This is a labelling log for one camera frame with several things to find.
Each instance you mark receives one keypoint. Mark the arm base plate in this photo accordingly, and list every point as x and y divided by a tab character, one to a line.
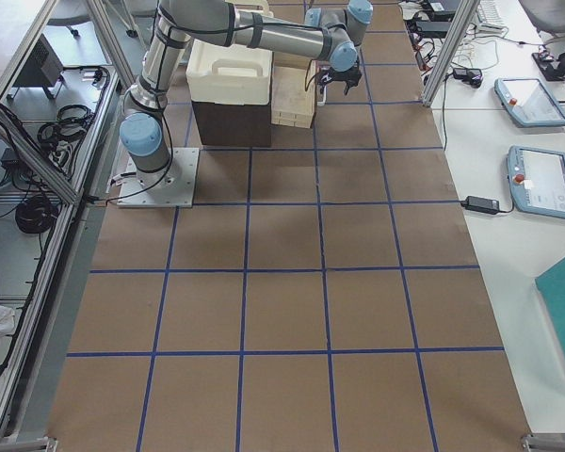
171	189

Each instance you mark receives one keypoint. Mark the white plastic bin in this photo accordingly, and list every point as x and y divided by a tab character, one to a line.
234	75

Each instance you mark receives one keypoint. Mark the far blue teach pendant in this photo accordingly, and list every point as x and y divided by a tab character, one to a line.
529	102

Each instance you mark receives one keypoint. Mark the wooden drawer with white handle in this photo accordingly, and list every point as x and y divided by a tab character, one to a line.
293	100

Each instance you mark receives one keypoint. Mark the blue teach pendant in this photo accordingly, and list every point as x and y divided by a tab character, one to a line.
536	180
529	102

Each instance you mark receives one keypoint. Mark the aluminium side frame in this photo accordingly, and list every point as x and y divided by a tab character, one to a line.
48	228

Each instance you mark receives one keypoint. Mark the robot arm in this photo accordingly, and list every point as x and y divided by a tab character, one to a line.
330	35

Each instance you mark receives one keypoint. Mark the dark wooden drawer cabinet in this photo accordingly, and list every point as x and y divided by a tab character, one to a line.
233	125

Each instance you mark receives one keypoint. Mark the black power adapter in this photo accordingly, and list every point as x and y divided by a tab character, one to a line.
481	205

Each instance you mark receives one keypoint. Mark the near blue teach pendant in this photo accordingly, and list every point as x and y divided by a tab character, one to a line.
536	180

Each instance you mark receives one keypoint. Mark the aluminium frame post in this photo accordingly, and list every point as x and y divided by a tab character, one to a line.
457	30

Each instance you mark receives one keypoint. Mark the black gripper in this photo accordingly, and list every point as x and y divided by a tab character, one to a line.
344	75

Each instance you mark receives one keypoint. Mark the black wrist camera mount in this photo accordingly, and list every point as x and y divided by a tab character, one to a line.
321	81

